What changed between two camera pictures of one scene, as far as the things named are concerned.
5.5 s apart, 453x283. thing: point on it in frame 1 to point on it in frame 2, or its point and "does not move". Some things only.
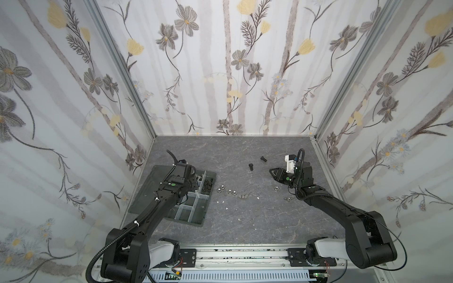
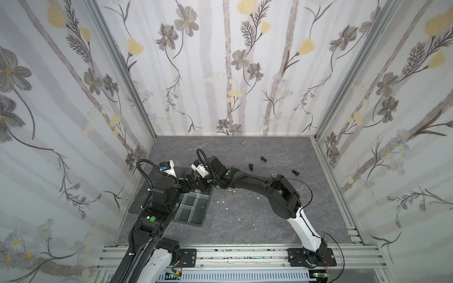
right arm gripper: [284, 175] to [204, 177]
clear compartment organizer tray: [192, 211] does not move
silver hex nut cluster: [229, 191] does not move
